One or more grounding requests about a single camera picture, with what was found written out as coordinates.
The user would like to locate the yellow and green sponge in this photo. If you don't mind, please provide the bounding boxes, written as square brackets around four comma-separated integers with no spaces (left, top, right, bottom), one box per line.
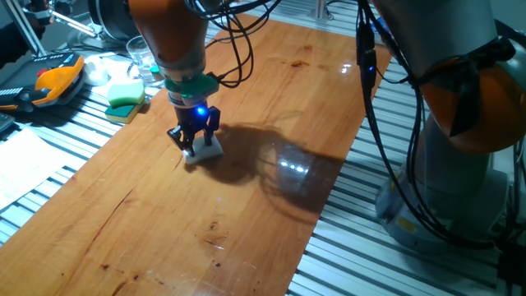
[104,102,145,124]

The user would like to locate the black round spool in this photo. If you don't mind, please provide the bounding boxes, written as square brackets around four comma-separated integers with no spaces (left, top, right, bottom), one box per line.
[88,0,141,42]

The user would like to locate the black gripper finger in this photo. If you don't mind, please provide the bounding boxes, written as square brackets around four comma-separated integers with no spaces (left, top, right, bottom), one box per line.
[202,106,221,147]
[167,126,196,158]

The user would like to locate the light green wavy sponge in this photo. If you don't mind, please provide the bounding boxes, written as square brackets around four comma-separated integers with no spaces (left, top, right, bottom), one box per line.
[107,80,145,109]

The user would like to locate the green wrist flange adapter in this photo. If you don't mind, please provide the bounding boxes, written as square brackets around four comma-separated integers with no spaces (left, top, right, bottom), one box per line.
[164,72,220,99]

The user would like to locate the person in dark clothes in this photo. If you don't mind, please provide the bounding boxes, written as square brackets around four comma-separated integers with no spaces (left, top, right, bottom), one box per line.
[0,0,57,69]

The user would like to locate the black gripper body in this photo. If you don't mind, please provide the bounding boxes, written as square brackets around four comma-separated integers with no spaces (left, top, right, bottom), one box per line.
[174,102,210,132]

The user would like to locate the white rectangular sponge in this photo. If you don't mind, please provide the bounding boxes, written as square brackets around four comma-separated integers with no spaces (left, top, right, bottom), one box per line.
[182,135,224,166]

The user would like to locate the aluminium frame strut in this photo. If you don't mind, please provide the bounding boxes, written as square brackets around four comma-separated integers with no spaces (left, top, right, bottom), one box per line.
[307,0,334,21]
[3,0,46,57]

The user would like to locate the clear drinking glass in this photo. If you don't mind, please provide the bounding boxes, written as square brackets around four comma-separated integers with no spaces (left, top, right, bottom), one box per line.
[126,35,164,86]

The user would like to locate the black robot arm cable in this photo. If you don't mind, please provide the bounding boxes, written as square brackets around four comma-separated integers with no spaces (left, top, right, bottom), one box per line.
[355,0,494,250]

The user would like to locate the black wrist cable bundle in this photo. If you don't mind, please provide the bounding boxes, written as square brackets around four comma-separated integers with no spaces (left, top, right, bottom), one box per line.
[184,0,284,90]

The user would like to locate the orange and black teach pendant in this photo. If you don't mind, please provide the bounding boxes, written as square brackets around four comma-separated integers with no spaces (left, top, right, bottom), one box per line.
[0,52,86,113]

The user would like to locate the white paper sheet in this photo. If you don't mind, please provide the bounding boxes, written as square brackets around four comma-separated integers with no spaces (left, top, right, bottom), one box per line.
[0,127,69,210]

